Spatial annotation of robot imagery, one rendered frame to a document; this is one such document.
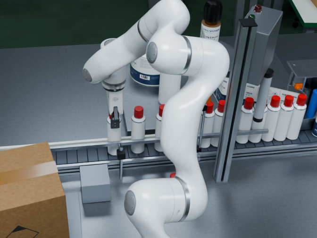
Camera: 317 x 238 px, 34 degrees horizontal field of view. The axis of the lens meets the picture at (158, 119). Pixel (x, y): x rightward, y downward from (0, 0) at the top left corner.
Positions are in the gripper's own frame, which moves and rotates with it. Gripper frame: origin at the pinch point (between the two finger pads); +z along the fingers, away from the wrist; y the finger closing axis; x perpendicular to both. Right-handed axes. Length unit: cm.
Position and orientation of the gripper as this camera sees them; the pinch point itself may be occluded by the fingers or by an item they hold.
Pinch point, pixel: (113, 118)
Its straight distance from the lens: 188.9
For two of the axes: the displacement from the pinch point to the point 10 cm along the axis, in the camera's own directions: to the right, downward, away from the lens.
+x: -9.8, 0.8, -1.7
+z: -0.5, 7.6, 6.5
